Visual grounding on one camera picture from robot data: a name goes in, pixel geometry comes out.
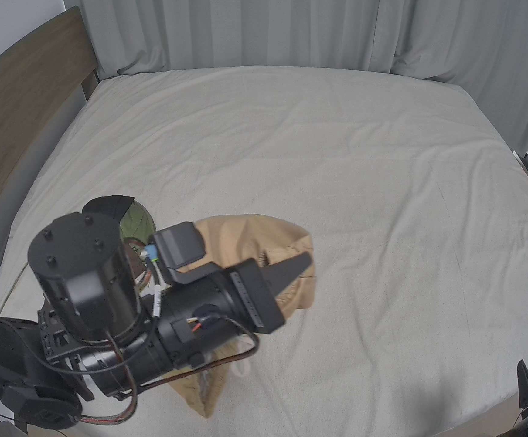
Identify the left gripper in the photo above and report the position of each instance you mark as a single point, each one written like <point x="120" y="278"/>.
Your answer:
<point x="200" y="307"/>

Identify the beige shorts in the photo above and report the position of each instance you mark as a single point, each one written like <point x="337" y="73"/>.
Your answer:
<point x="241" y="239"/>

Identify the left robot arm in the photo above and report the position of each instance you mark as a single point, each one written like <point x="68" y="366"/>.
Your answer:
<point x="81" y="266"/>

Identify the bed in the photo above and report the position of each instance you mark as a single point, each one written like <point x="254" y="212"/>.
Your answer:
<point x="336" y="175"/>

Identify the green garment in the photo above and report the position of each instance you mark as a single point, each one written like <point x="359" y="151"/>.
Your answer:
<point x="138" y="225"/>

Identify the black garment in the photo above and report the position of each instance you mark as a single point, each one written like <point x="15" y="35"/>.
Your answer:
<point x="106" y="205"/>

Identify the pale grey-green curtain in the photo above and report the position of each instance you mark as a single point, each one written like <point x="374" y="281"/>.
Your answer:
<point x="473" y="25"/>
<point x="245" y="16"/>

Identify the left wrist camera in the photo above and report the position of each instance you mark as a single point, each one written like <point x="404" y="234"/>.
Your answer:
<point x="177" y="244"/>

